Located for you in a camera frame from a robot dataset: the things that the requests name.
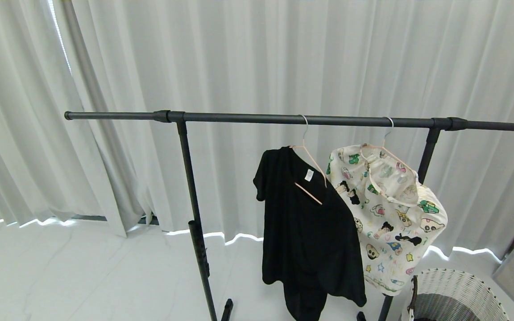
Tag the black t-shirt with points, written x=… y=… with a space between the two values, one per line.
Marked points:
x=301 y=240

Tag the cream printed garment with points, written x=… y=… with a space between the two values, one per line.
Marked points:
x=391 y=249

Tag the black clothes rack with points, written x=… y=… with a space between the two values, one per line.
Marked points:
x=239 y=118

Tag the pink clothes hanger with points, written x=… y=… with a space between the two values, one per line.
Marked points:
x=395 y=155
x=308 y=193

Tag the white laundry basket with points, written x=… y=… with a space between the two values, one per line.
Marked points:
x=462 y=294

